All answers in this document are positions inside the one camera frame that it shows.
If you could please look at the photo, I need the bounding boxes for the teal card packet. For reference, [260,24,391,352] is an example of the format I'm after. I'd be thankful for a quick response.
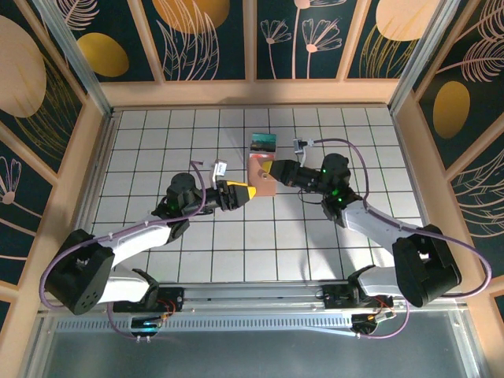
[248,132,279,159]

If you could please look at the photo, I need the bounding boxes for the black electronics module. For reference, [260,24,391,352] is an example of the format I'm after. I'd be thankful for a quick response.
[351,310,395,335]
[131,314,165,335]

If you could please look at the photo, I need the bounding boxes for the grey metal sheet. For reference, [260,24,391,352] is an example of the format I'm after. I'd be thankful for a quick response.
[23,314,481,378]

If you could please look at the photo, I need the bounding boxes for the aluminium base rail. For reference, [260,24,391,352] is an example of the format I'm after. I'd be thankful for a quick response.
[39,280,468,316]

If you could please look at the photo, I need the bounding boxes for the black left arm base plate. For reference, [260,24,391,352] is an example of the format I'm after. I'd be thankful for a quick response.
[113,286,186,314]

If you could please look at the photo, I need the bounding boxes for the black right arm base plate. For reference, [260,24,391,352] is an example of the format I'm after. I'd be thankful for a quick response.
[321,283,395,310]

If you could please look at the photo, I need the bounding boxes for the slotted grey cable duct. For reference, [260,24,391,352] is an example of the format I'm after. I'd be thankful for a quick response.
[54,317,355,332]

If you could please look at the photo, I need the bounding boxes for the aluminium frame post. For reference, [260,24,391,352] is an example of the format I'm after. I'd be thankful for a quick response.
[387,0,461,115]
[33,0,115,117]

